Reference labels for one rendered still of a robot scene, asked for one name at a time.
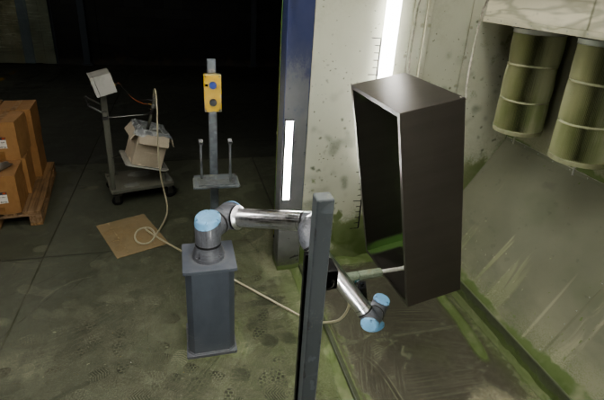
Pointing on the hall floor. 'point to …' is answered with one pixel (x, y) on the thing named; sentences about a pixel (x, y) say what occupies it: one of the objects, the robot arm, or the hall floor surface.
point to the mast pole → (315, 292)
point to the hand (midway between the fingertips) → (351, 279)
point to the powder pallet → (36, 207)
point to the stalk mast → (213, 144)
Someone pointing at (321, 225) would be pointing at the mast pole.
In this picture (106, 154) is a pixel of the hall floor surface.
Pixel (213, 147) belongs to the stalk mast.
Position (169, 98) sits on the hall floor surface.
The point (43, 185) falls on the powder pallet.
